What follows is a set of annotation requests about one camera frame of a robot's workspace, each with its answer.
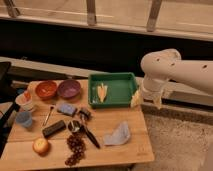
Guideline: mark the yellow apple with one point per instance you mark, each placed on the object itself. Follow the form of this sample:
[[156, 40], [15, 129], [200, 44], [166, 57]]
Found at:
[[41, 146]]

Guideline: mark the blue sponge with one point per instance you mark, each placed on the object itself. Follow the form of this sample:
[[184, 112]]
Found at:
[[67, 109]]

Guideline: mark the black binder clip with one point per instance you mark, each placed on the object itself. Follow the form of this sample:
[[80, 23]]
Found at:
[[85, 113]]

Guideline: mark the purple bowl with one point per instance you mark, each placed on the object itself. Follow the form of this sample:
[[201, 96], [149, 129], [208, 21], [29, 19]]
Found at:
[[68, 88]]

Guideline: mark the green plastic tray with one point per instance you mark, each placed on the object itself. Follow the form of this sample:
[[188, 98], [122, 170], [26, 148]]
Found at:
[[120, 89]]

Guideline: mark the black chair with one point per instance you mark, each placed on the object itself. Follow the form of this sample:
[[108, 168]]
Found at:
[[7, 94]]

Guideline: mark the black eraser block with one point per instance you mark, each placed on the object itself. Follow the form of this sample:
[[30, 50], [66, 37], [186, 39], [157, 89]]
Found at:
[[54, 128]]

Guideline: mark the white cup with orange item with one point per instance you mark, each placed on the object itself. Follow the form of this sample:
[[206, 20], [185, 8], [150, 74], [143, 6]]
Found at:
[[25, 101]]

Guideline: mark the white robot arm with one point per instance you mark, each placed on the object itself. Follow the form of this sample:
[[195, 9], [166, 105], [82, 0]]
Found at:
[[162, 66]]

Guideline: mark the red bowl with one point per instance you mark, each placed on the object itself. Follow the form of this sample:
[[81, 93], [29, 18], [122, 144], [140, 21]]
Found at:
[[46, 89]]

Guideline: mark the blue plastic cup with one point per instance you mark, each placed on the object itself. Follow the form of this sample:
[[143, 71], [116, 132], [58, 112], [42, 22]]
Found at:
[[24, 119]]

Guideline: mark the light blue cloth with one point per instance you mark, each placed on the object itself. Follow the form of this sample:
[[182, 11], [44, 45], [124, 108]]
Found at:
[[120, 136]]

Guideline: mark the brown grape bunch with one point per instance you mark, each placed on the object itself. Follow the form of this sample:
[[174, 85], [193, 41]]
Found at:
[[77, 147]]

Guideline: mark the metal measuring scoop black handle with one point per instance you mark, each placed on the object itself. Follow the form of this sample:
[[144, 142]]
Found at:
[[76, 127]]

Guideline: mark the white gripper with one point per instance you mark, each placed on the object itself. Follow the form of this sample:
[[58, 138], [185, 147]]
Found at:
[[151, 89]]

